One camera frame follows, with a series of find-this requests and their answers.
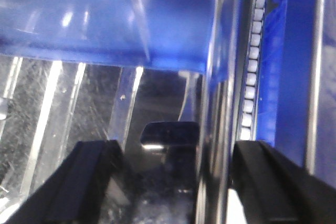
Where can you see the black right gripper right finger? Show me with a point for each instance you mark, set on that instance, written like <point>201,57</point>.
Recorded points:
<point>273,189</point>

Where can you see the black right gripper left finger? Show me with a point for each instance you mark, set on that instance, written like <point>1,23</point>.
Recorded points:
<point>75,192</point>

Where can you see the silver metal tray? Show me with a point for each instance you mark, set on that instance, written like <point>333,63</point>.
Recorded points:
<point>172,126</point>

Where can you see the white roller track right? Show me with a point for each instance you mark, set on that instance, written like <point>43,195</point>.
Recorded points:
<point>251,69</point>

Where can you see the upper blue bin right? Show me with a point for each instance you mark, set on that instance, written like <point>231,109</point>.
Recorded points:
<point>296,99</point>

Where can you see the blue bin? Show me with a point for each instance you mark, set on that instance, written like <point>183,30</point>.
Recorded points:
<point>296,99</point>
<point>192,35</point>

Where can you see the upper blue bin centre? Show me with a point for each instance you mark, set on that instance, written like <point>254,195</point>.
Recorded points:
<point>192,35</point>

